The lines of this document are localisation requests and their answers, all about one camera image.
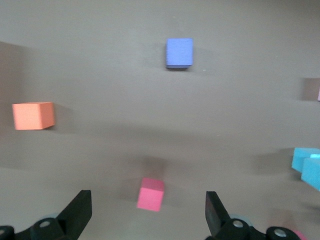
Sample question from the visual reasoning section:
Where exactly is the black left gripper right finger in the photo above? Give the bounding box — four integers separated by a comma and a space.
205, 191, 253, 240

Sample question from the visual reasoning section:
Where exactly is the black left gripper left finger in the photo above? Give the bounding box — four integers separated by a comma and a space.
29, 189, 93, 240

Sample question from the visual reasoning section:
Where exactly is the orange foam block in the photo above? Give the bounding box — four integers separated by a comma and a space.
11, 101, 55, 131

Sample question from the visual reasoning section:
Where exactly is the brown table cover sheet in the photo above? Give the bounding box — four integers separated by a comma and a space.
0, 0, 320, 240

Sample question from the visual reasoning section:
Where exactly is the light blue foam block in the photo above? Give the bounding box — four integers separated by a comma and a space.
300, 154, 320, 191
291, 147, 320, 173

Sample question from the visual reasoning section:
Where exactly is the red foam block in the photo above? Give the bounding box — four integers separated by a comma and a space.
136, 177, 165, 213

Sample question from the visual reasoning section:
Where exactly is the purple foam block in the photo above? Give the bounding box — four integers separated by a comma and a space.
165, 37, 195, 70

